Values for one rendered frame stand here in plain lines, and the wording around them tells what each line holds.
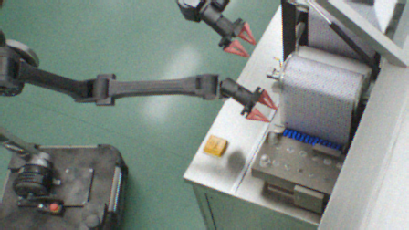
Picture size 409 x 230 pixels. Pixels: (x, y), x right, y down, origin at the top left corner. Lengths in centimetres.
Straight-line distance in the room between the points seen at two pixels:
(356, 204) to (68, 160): 216
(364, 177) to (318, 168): 74
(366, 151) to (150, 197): 205
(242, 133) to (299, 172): 35
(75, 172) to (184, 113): 77
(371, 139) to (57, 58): 295
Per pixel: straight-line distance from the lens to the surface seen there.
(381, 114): 131
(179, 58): 369
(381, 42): 137
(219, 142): 215
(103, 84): 205
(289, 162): 196
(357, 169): 123
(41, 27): 421
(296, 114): 195
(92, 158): 308
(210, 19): 184
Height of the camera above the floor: 271
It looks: 55 degrees down
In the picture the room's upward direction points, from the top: 6 degrees counter-clockwise
